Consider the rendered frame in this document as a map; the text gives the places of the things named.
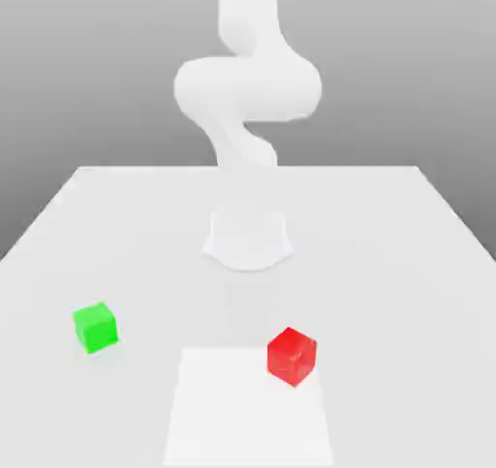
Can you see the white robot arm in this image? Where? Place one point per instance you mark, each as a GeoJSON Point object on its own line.
{"type": "Point", "coordinates": [248, 88]}

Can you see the small red cube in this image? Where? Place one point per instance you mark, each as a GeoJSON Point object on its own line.
{"type": "Point", "coordinates": [291, 356]}

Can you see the small green cube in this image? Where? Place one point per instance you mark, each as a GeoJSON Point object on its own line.
{"type": "Point", "coordinates": [95, 327]}

